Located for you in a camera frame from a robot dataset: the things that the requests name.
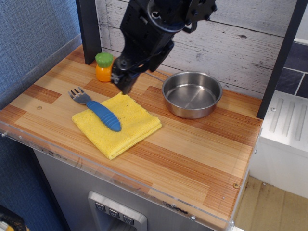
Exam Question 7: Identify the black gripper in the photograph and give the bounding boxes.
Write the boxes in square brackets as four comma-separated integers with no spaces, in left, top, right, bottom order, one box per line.
[111,0,184,94]

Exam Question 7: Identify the blue handled metal spork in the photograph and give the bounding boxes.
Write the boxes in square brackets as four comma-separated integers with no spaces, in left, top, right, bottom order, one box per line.
[68,87,122,132]

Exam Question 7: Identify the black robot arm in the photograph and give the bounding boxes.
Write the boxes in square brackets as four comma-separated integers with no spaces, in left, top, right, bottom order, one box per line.
[111,0,217,94]

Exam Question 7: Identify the clear acrylic table edge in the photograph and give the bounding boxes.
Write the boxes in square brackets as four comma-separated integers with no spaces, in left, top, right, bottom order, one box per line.
[0,116,262,231]

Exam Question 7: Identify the orange toy carrot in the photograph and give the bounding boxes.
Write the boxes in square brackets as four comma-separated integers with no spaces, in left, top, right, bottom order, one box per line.
[95,52,114,82]

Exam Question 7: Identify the yellow folded cloth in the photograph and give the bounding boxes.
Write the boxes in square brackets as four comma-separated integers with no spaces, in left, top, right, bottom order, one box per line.
[72,93,162,160]

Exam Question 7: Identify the stainless steel pan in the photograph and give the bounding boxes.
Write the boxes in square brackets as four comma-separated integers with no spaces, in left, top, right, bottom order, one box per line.
[145,71,223,119]

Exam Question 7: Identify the silver toy cabinet front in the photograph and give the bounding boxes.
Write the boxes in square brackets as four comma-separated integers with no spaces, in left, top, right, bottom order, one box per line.
[34,149,231,231]

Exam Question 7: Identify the white radiator cover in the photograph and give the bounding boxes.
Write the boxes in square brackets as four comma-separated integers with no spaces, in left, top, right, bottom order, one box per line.
[249,91,308,198]

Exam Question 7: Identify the yellow black object on floor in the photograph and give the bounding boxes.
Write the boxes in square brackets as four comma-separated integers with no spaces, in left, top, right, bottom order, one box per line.
[0,212,30,231]

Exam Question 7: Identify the black left frame post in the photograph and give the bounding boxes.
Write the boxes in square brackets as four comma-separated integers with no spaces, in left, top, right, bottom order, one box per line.
[76,0,102,64]

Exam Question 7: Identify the black frame post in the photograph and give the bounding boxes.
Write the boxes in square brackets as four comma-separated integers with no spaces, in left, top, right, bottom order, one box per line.
[257,0,308,119]
[76,0,102,64]

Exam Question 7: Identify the black right frame post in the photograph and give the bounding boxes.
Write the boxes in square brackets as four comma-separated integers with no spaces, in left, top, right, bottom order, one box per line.
[257,0,308,119]

